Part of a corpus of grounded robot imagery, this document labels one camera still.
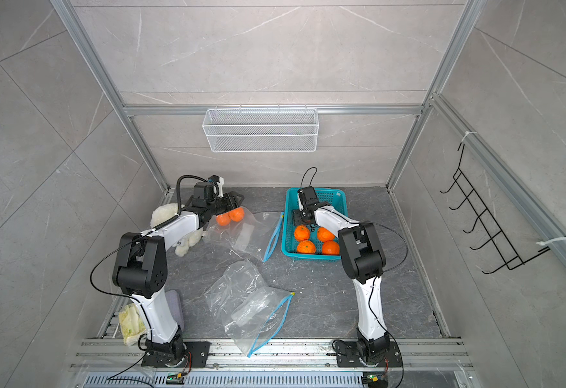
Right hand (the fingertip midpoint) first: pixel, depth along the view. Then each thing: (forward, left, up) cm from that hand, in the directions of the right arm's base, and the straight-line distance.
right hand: (302, 215), depth 104 cm
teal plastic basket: (+7, -16, +3) cm, 18 cm away
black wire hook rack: (-31, -50, +28) cm, 65 cm away
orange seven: (-4, +33, +4) cm, 34 cm away
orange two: (-17, -1, +3) cm, 18 cm away
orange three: (-9, +1, 0) cm, 9 cm away
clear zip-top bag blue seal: (-40, +19, 0) cm, 45 cm away
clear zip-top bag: (-6, +25, -3) cm, 26 cm away
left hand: (+2, +25, +12) cm, 28 cm away
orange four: (-11, -8, +1) cm, 14 cm away
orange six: (0, +28, +1) cm, 28 cm away
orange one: (-17, -10, +2) cm, 20 cm away
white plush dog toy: (-10, +50, +17) cm, 54 cm away
